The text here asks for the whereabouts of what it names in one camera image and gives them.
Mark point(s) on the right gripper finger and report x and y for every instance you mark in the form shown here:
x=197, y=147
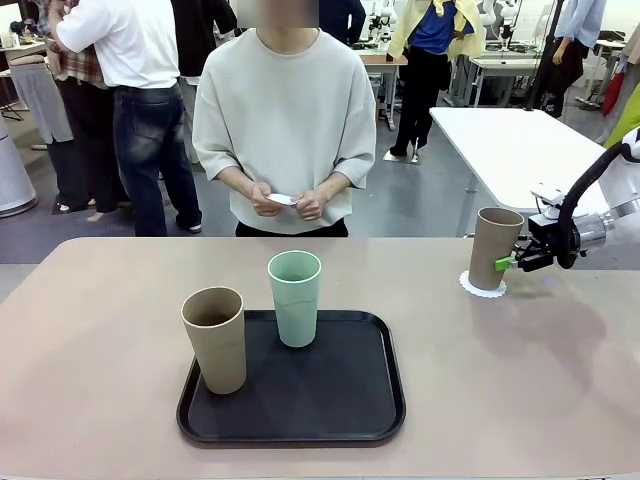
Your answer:
x=522, y=244
x=505, y=264

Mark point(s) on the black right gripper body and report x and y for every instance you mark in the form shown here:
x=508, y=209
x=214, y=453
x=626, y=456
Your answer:
x=544, y=235

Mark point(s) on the brown tall cup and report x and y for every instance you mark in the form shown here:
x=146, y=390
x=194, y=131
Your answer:
x=220, y=360
x=490, y=250

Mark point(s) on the white scalloped paper coaster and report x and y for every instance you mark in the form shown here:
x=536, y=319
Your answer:
x=464, y=282

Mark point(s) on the mint green tall cup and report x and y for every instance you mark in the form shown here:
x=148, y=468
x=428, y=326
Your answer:
x=295, y=320

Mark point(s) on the small white paper card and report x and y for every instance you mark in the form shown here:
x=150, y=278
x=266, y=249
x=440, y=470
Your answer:
x=280, y=199

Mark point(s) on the person's left forearm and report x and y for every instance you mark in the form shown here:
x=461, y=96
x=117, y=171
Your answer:
x=332, y=185

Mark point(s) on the person's right forearm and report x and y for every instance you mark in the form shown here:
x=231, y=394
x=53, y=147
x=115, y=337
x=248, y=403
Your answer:
x=240, y=182

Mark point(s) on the person's left hand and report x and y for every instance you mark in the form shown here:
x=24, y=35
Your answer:
x=312, y=206

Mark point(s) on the person's right hand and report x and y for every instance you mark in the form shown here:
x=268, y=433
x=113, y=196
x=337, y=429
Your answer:
x=265, y=202

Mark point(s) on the white folding table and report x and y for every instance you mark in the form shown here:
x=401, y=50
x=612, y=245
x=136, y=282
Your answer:
x=500, y=140

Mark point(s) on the person in lime green trousers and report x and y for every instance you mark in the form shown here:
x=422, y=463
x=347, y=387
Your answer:
x=631, y=115

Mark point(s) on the grey background desk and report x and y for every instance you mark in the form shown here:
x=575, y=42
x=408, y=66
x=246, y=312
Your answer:
x=505, y=67

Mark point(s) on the person in yellow jacket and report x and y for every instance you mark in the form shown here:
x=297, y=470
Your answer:
x=425, y=75

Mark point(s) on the person in light blue shirt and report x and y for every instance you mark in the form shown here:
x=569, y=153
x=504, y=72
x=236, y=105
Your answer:
x=580, y=20

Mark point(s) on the wooden top desk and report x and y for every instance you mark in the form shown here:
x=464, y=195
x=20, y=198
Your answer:
x=382, y=59

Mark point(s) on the black plastic tray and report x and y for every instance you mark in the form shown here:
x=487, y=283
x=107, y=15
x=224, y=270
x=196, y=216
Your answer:
x=310, y=400

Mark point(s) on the person in beige t-shirt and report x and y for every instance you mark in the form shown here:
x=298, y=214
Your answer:
x=285, y=100

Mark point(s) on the person in black top white trousers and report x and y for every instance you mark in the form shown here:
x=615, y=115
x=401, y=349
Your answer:
x=200, y=30

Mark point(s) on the person in white shirt and jeans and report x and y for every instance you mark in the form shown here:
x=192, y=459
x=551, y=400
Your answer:
x=130, y=40

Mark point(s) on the person in red plaid shirt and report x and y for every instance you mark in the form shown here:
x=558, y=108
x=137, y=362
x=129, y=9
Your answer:
x=80, y=70

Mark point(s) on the white cylindrical base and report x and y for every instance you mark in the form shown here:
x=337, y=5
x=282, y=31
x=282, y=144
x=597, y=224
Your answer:
x=15, y=175

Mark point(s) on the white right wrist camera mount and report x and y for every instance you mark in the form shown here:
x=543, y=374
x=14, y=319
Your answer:
x=547, y=192

